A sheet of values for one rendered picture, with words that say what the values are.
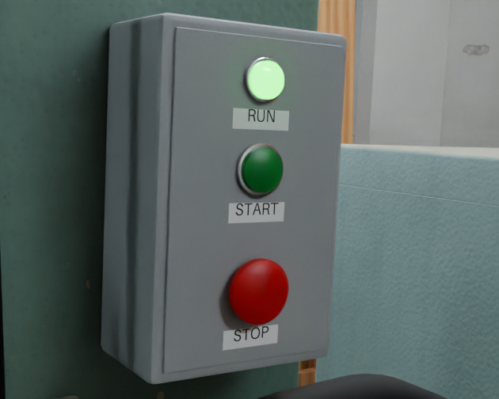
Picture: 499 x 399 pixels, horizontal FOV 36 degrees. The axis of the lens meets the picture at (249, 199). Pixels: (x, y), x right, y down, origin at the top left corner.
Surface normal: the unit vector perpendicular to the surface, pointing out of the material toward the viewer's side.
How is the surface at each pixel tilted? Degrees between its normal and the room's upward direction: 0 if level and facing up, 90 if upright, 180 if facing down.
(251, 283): 84
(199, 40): 90
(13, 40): 90
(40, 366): 90
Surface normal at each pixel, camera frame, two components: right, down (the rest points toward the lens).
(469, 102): -0.80, 0.02
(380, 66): 0.59, 0.11
